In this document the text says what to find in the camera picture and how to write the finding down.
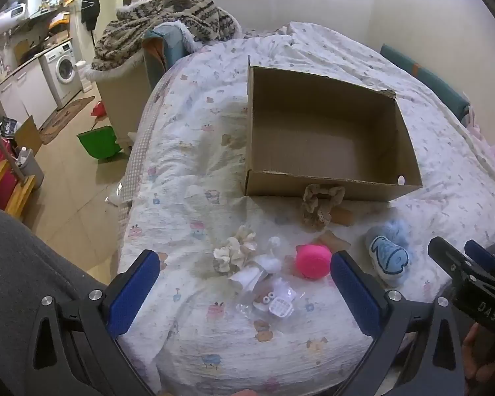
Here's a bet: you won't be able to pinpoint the printed white quilt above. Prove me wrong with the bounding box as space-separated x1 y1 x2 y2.
117 20 495 396

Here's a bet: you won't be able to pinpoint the brown cardboard box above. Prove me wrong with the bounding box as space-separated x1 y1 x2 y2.
244 55 423 203

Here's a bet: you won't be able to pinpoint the floor cardboard box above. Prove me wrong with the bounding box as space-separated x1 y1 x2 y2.
14 115 44 155

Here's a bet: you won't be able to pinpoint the white plastic packet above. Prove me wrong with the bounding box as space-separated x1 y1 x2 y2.
229 237 282 293

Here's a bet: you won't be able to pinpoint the pink soft toy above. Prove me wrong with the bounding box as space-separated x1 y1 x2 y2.
296 244 334 280

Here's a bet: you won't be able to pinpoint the patterned knit blanket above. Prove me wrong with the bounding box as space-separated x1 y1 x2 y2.
91 0 242 73

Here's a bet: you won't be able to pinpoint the grey bin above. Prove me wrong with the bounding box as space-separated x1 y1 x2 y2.
16 148 45 188

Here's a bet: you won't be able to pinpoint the clear plastic bag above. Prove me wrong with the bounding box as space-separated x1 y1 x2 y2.
236 280 296 321

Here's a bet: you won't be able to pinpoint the light blue fluffy socks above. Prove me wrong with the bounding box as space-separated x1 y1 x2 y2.
365 218 415 285

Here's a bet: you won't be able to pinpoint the teal pillow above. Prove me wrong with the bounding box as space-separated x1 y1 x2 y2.
380 43 471 122

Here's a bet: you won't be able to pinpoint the brown lace scrunchie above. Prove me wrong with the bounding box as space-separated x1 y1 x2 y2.
300 183 346 229

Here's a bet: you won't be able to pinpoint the beige armchair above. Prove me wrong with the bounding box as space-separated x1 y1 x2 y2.
95 55 154 150

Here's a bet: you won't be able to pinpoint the yellow wooden rack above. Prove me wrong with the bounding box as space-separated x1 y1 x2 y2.
0 161 37 221

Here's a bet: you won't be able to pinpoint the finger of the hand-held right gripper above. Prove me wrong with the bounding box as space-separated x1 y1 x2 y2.
464 239 495 285
428 236 475 281

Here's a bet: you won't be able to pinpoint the black hanging garment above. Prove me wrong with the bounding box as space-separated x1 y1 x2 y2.
82 0 101 31

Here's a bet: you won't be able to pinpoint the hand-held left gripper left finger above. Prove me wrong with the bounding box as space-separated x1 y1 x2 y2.
22 249 161 396

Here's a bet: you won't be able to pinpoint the brown floor rug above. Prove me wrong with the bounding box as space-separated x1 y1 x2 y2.
39 96 95 145

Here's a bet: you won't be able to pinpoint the person's right hand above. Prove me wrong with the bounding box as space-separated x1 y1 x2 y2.
462 322 495 396

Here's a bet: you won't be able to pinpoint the brown cardboard piece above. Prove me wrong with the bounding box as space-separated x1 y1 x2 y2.
332 208 355 227
319 231 351 253

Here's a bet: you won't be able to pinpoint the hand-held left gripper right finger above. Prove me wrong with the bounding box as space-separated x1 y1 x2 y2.
330 251 467 396

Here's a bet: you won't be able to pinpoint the teal cloth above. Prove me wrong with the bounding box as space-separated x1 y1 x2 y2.
142 25 190 87

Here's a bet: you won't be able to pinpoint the cream scrunchie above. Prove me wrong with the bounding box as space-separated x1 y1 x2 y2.
213 225 258 275

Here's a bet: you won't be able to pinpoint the white cabinet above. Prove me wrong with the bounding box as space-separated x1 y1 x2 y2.
0 64 56 126

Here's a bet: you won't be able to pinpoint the white washing machine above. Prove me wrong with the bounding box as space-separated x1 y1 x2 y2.
45 41 83 106

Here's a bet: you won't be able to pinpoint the green dustpan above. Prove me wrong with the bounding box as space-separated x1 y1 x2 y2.
77 126 120 161

